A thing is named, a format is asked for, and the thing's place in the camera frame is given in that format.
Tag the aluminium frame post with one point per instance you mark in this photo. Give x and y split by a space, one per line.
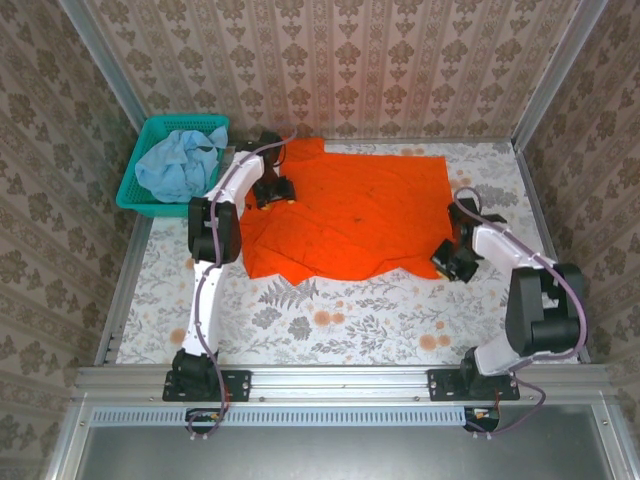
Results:
560 70
100 55

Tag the wide aluminium frame beam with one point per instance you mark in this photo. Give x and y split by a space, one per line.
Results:
340 382

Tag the grey metal sheet panel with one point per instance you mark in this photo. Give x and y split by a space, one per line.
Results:
350 455

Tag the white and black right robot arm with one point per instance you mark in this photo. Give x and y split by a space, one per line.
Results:
540 310

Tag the teal plastic basket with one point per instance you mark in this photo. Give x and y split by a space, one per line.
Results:
150 125

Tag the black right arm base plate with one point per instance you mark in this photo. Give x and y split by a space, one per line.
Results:
442 385

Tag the floral table cover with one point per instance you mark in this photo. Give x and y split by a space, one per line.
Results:
350 325

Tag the aluminium side rail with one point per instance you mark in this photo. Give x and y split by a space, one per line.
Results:
117 300

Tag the orange t-shirt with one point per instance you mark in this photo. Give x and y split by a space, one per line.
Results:
360 210

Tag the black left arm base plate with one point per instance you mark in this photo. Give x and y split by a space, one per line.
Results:
235 385

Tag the light blue t-shirt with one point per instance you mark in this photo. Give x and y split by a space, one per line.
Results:
170 170

